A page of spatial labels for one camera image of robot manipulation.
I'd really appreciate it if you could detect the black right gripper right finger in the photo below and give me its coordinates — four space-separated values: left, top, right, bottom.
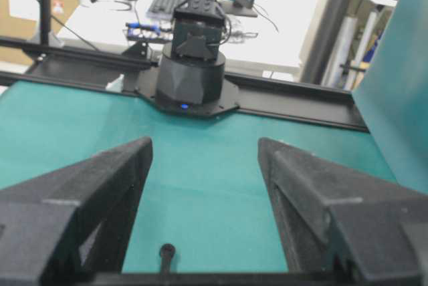
257 138 427 285

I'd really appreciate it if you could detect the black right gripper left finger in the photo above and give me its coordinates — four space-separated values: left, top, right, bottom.
1 137 153 285

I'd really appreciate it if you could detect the black Velcro strap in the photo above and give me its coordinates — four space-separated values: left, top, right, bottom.
158 243 177 275

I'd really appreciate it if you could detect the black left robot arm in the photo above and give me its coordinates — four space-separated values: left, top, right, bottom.
154 0 253 116

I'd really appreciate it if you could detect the green table cloth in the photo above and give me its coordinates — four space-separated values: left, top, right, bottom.
1 82 395 273

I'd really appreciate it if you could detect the green side curtain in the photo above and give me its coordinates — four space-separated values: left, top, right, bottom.
352 0 427 192

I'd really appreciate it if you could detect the black keyboard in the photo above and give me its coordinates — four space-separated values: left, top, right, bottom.
146 0 185 21

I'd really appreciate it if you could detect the black vertical pole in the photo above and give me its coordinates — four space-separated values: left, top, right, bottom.
38 0 64 47

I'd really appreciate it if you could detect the black aluminium frame rail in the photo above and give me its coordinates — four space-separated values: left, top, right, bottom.
1 37 368 132

